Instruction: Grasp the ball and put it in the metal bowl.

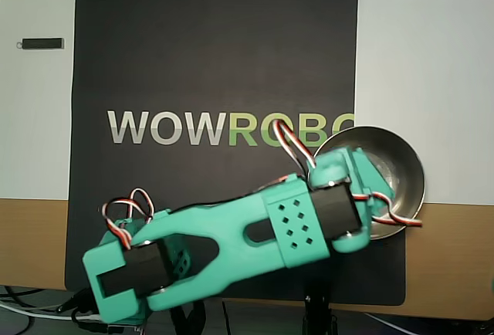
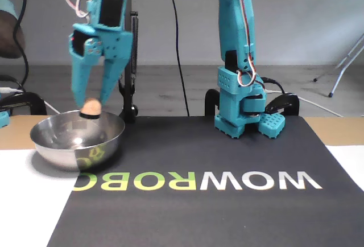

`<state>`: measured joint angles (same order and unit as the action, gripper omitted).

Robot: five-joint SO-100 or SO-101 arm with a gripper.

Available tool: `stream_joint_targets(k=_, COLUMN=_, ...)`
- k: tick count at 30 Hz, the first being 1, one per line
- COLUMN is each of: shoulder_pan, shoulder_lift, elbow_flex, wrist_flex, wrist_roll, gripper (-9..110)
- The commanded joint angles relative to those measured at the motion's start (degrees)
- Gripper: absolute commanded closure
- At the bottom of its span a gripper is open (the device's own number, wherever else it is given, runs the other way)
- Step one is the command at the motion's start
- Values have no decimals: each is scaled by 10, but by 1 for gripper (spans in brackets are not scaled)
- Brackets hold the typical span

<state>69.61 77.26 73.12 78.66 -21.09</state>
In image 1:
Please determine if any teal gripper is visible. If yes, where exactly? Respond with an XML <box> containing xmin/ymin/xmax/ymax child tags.
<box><xmin>347</xmin><ymin>147</ymin><xmax>395</xmax><ymax>201</ymax></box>

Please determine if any metal bowl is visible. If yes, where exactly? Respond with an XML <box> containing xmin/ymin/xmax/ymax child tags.
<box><xmin>314</xmin><ymin>125</ymin><xmax>426</xmax><ymax>240</ymax></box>

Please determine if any black WOWROBO mat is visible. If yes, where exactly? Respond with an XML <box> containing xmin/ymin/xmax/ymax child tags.
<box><xmin>64</xmin><ymin>0</ymin><xmax>407</xmax><ymax>307</ymax></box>

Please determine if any black table clamp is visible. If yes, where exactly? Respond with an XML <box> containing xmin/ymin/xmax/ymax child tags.
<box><xmin>169</xmin><ymin>299</ymin><xmax>208</xmax><ymax>335</ymax></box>

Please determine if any black USB stick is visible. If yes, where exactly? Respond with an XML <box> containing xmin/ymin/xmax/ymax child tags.
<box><xmin>15</xmin><ymin>36</ymin><xmax>66</xmax><ymax>52</ymax></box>

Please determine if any red white black servo cable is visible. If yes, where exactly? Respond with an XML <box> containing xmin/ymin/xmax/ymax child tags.
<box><xmin>101</xmin><ymin>187</ymin><xmax>156</xmax><ymax>252</ymax></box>
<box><xmin>272</xmin><ymin>118</ymin><xmax>318</xmax><ymax>169</ymax></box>
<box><xmin>353</xmin><ymin>191</ymin><xmax>424</xmax><ymax>231</ymax></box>

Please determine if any thin black cable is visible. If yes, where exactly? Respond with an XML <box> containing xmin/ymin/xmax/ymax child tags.
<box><xmin>221</xmin><ymin>301</ymin><xmax>232</xmax><ymax>335</ymax></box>

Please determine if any black power cable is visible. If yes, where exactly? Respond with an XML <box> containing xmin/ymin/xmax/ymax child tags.
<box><xmin>56</xmin><ymin>286</ymin><xmax>100</xmax><ymax>332</ymax></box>

